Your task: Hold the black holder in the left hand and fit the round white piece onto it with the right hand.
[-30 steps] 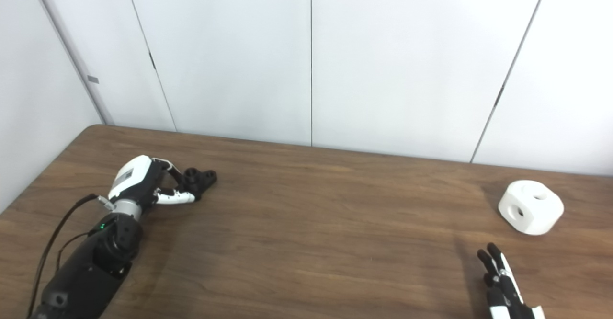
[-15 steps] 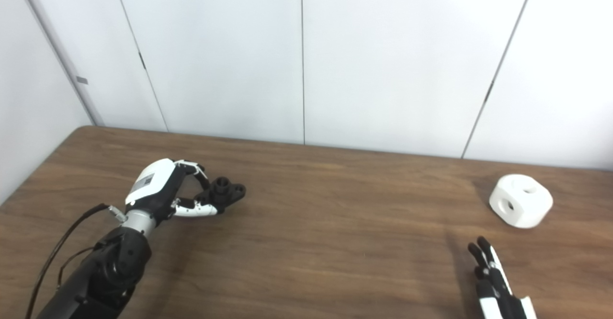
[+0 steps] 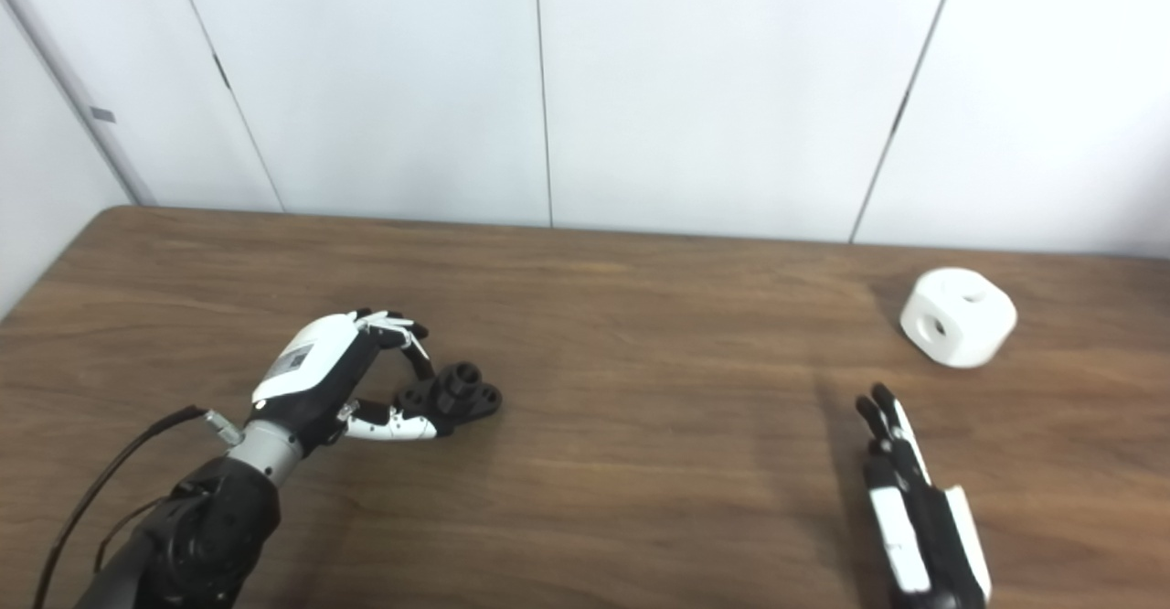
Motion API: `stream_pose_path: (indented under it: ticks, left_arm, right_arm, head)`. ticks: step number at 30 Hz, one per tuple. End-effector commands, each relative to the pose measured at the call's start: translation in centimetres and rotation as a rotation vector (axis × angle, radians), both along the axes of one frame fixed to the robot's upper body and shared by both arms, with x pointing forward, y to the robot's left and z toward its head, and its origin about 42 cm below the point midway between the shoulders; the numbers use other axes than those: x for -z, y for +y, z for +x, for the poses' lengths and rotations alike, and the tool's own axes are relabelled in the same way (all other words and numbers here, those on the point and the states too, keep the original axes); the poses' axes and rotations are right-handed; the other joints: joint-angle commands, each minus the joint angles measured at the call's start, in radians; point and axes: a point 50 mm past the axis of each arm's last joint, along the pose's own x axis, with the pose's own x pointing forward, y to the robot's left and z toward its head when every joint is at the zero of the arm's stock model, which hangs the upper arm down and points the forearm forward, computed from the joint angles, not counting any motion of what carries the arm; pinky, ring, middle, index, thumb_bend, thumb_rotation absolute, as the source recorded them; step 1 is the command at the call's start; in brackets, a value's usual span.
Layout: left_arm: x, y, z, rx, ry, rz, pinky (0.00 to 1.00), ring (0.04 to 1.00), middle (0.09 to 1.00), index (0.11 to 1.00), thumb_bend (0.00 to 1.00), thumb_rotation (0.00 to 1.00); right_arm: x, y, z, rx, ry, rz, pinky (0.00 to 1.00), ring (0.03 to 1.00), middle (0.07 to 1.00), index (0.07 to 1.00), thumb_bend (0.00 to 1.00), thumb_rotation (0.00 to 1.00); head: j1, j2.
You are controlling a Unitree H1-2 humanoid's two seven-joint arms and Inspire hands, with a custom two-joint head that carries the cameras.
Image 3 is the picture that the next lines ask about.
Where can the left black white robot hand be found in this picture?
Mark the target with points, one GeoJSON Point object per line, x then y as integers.
{"type": "Point", "coordinates": [311, 362]}

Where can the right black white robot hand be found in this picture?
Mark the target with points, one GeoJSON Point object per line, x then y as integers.
{"type": "Point", "coordinates": [932, 536]}

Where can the black flanged holder part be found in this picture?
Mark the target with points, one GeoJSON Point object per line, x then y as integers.
{"type": "Point", "coordinates": [462, 394]}

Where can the small grey trim label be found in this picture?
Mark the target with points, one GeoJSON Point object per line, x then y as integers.
{"type": "Point", "coordinates": [103, 115]}

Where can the grey wall corner trim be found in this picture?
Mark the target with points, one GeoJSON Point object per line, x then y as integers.
{"type": "Point", "coordinates": [78, 88]}

